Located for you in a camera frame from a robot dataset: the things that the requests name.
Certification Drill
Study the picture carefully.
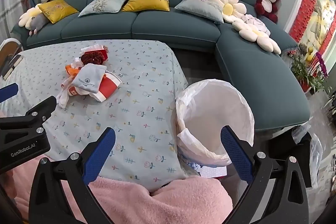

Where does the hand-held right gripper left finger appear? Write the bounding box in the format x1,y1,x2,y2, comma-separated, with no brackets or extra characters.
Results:
28,127,116,224

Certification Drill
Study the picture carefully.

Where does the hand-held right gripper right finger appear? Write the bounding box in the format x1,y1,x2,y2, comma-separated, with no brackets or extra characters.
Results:
220,126,311,224

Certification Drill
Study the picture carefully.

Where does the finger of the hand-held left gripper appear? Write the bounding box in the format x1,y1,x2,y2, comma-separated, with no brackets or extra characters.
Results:
0,83,19,104
0,95,57,136

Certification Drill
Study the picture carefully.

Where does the white tissue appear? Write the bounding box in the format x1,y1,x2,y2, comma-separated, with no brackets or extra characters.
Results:
56,77,79,109

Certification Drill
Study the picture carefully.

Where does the white bin with plastic liner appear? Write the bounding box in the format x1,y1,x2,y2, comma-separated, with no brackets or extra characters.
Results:
175,79,255,168

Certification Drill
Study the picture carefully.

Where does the orange plastic bag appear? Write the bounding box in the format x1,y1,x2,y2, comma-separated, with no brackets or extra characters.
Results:
65,57,84,76

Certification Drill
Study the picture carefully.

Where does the grey drawstring pouch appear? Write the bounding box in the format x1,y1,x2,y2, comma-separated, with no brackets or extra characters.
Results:
71,63,123,94

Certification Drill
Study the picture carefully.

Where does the red white paper cup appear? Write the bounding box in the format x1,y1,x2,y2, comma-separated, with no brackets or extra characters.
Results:
91,73,122,102

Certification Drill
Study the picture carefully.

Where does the dark red scrunchie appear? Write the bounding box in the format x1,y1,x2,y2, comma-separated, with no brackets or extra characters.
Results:
80,51,105,65

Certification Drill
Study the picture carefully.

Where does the dark book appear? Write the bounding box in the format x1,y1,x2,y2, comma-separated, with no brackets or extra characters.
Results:
3,63,18,81
9,54,25,67

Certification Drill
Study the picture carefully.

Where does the white chair with brown seat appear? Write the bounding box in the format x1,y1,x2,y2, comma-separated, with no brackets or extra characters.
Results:
0,39,23,75

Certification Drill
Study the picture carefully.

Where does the floral pale blue tablecloth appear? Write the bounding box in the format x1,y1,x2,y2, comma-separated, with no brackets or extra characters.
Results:
0,40,190,186

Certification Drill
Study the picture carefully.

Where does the pink fleece cloth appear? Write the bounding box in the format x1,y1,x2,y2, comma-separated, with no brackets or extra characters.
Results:
5,156,233,224

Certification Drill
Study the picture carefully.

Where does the cream grey plush toy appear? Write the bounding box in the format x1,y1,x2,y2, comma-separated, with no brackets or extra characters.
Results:
18,4,44,29

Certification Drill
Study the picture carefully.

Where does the clear plastic bag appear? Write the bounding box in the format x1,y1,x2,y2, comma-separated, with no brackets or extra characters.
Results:
309,133,324,188

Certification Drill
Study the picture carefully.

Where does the red and white wrapper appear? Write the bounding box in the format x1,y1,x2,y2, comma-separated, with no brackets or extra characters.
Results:
80,44,110,60

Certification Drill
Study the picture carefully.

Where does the green potted plant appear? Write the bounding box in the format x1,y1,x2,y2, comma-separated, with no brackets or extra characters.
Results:
290,52,320,93

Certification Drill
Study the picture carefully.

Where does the cream flower-shaped cushion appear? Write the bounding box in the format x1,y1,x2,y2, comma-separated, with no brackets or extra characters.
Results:
207,0,249,24
232,21,282,55

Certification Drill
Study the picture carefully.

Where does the grey-blue embroidered cushion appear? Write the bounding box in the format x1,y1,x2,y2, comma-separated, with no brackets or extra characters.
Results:
175,0,224,24
78,0,131,17

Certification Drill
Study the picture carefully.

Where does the purple orchid plant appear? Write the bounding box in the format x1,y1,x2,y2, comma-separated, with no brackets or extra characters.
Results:
314,52,330,78

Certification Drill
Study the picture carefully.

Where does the pale pink knot cushion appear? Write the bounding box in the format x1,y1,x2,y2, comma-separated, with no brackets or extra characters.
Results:
241,14,271,37

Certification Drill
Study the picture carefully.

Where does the teal sectional sofa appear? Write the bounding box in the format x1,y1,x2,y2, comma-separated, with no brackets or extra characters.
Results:
10,0,312,131

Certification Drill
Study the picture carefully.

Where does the red and white teddy bear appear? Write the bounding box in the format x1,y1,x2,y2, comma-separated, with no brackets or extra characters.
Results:
253,0,282,24

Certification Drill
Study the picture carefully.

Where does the red patterned wall panel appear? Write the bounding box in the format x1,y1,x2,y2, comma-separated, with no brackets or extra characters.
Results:
289,0,336,65

